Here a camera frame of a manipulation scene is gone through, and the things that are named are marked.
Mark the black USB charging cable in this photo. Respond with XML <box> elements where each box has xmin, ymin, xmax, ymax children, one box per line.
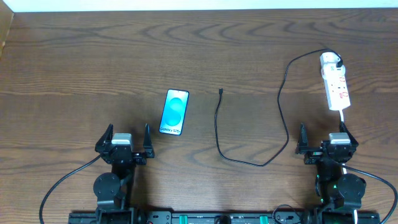
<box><xmin>214</xmin><ymin>48</ymin><xmax>344</xmax><ymax>167</ymax></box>

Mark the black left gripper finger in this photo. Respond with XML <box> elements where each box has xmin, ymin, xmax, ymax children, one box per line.
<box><xmin>143</xmin><ymin>124</ymin><xmax>153</xmax><ymax>152</ymax></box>
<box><xmin>96</xmin><ymin>124</ymin><xmax>113</xmax><ymax>150</ymax></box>

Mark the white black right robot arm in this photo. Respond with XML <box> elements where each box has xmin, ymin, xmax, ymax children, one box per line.
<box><xmin>295</xmin><ymin>122</ymin><xmax>366</xmax><ymax>223</ymax></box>

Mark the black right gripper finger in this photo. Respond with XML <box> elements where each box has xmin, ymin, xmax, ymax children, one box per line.
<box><xmin>339</xmin><ymin>121</ymin><xmax>358</xmax><ymax>145</ymax></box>
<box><xmin>297</xmin><ymin>123</ymin><xmax>308</xmax><ymax>150</ymax></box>

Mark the blue screen Galaxy smartphone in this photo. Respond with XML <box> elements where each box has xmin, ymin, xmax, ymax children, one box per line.
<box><xmin>159</xmin><ymin>89</ymin><xmax>189</xmax><ymax>136</ymax></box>

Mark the white power strip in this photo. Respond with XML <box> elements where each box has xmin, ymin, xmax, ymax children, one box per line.
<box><xmin>321</xmin><ymin>63</ymin><xmax>351</xmax><ymax>111</ymax></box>

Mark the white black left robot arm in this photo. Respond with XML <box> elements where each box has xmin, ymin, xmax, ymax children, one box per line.
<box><xmin>93</xmin><ymin>124</ymin><xmax>155</xmax><ymax>223</ymax></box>

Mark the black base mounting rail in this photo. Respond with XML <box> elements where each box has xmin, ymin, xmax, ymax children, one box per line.
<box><xmin>68</xmin><ymin>210</ymin><xmax>382</xmax><ymax>224</ymax></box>

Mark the white charger plug adapter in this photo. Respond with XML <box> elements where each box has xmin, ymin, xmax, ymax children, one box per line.
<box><xmin>320</xmin><ymin>52</ymin><xmax>341</xmax><ymax>71</ymax></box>

